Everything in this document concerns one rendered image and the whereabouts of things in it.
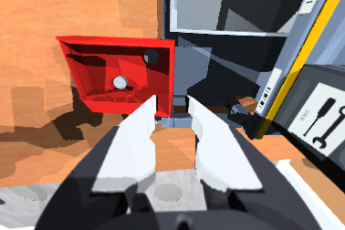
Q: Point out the red bin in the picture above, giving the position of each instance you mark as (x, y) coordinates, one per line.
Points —
(94, 67)

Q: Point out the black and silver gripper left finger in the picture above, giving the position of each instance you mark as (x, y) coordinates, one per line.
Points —
(101, 186)

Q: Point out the yellow flat bar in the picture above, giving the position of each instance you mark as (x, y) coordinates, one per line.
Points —
(321, 20)

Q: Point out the grey steel disc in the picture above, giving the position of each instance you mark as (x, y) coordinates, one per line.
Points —
(120, 82)
(151, 56)

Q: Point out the dark blue metal shelf rack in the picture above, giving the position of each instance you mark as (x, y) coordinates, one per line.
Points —
(214, 68)

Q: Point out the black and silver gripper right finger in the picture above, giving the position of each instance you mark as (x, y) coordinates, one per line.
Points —
(227, 161)

